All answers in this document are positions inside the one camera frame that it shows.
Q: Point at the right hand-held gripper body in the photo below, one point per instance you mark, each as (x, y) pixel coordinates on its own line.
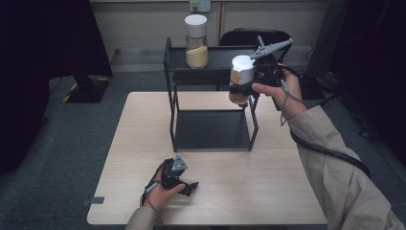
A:
(268, 72)

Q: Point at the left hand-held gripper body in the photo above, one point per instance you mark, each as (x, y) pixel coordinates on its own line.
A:
(174, 177)

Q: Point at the jar of brown powder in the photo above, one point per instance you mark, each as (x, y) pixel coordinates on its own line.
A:
(242, 72)

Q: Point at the black two-tier metal rack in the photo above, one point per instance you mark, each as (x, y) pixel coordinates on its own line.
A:
(210, 127)

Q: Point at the jar of pale powder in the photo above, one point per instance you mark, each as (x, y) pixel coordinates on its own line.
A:
(196, 56)

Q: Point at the person's left hand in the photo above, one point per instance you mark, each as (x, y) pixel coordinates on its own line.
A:
(158, 198)

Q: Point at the person's right hand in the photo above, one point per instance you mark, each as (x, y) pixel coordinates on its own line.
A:
(292, 102)

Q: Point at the small round black object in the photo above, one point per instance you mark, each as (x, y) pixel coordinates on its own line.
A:
(245, 105)

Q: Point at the black chair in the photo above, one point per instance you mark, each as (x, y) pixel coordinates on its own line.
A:
(239, 36)

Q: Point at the black stand base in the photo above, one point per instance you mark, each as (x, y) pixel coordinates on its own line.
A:
(311, 91)
(89, 89)

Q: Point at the dark grey upright panel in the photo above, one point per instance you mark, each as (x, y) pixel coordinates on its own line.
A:
(325, 41)

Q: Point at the grey tape strip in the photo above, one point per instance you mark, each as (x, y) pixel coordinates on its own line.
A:
(95, 200)

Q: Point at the dark curtain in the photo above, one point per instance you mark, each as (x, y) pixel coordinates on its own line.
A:
(41, 64)
(376, 64)

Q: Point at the white wall socket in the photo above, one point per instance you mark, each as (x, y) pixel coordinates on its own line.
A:
(200, 5)

